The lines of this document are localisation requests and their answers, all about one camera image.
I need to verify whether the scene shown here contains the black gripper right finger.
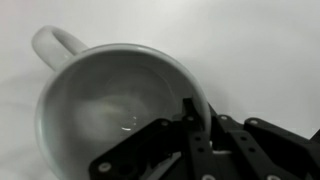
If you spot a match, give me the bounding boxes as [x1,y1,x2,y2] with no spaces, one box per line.
[209,103,320,180]

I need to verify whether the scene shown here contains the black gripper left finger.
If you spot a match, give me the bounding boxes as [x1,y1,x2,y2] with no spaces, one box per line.
[88,98,214,180]

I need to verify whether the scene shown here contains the white mug with green band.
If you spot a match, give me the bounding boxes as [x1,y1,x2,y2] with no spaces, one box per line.
[31,24,213,180]

